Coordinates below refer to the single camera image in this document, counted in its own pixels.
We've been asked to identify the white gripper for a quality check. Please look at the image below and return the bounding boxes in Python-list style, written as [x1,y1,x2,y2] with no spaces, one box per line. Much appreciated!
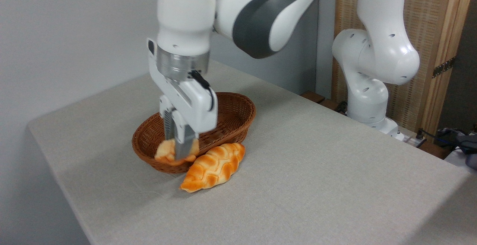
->
[147,39,219,160]

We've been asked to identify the round pale bread bun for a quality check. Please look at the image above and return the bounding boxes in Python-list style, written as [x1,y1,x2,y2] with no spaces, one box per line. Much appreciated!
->
[154,138,200,166]

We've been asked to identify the braided golden bread loaf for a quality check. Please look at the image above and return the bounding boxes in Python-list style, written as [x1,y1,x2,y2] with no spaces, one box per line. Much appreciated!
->
[180,143,246,193]

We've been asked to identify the brown wicker oval basket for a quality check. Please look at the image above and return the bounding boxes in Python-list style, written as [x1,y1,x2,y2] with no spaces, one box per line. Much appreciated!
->
[132,92,256,174]

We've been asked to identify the grey tablecloth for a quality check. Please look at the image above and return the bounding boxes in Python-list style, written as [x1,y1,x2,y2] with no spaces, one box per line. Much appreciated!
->
[27,59,477,245]

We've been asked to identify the brown wooden base board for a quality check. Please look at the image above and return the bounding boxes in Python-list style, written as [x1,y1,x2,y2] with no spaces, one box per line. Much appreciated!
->
[300,91,348,115]

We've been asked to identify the dark metal screen hinge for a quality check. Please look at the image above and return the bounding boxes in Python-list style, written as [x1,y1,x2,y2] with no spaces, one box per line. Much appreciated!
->
[432,57,456,79]

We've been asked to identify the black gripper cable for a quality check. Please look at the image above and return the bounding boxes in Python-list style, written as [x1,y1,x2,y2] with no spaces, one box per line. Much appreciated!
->
[189,70,216,111]

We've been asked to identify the black cable bundle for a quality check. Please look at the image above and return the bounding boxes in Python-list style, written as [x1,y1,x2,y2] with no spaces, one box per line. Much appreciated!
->
[416,127,477,170]

